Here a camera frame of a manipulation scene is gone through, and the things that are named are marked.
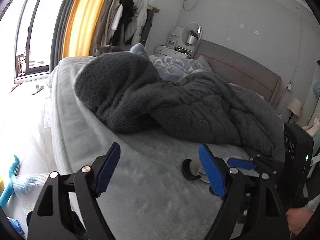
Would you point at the beige upholstered headboard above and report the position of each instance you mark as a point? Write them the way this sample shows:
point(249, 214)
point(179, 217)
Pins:
point(237, 67)

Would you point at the person's right hand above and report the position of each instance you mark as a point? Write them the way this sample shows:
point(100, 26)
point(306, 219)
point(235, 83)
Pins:
point(297, 221)

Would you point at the white slipper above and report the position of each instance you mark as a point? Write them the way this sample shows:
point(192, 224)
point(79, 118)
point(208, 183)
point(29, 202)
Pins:
point(37, 89)

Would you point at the black round object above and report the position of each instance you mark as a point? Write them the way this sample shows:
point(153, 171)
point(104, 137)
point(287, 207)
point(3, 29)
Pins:
point(186, 171)

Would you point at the light blue patterned quilt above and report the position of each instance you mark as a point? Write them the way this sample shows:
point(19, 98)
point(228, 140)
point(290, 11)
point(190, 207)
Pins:
point(170, 67)

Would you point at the blue cardboard box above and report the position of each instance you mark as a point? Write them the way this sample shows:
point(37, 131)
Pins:
point(15, 226)

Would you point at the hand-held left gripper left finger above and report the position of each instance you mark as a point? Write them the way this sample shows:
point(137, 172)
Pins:
point(107, 170)

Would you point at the silver bubble wrap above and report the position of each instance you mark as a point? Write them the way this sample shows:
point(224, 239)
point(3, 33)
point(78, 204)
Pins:
point(27, 182)

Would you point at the white jacket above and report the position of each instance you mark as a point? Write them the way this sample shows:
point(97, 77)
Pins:
point(136, 22)

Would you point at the black framed window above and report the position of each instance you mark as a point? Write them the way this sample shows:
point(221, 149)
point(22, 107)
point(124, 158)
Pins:
point(32, 30)

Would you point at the black garment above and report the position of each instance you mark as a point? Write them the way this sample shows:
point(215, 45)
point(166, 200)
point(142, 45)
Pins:
point(125, 12)

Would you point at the white shelf organiser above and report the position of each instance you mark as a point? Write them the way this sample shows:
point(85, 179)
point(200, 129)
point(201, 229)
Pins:
point(173, 36)

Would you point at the dark grey fleece blanket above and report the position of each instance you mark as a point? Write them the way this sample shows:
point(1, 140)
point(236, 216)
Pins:
point(175, 105)

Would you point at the grey pillow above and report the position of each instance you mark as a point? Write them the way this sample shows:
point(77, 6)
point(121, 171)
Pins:
point(203, 62)

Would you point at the grey hanging trousers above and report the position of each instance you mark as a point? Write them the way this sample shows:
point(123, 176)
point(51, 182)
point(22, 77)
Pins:
point(147, 27)

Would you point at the grey cat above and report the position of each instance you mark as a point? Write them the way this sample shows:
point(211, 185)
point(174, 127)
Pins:
point(102, 49)

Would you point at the white dresser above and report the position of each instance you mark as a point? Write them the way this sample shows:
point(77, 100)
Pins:
point(170, 51)

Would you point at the beige coat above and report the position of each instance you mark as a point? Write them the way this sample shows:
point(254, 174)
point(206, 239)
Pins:
point(110, 20)

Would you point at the white wall charger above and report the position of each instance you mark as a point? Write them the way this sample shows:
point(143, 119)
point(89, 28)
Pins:
point(289, 86)

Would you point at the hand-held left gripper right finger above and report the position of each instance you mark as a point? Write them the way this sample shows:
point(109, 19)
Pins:
point(212, 172)

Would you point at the beige bedside lamp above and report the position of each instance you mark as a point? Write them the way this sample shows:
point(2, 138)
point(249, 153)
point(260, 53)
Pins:
point(295, 107)

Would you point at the grey curtain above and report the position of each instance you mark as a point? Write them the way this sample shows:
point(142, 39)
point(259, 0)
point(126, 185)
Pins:
point(61, 30)

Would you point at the bed with light grey sheet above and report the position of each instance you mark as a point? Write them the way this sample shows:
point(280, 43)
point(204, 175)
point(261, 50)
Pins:
point(150, 205)

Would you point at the round white vanity mirror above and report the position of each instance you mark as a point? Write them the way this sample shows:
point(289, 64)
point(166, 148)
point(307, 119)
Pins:
point(192, 28)

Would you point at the yellow curtain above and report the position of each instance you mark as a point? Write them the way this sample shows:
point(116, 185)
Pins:
point(82, 20)

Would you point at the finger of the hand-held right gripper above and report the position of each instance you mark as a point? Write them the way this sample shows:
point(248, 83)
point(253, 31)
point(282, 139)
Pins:
point(241, 163)

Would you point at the silver cylinder lamp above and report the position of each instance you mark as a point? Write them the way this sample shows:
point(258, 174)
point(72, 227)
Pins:
point(192, 40)

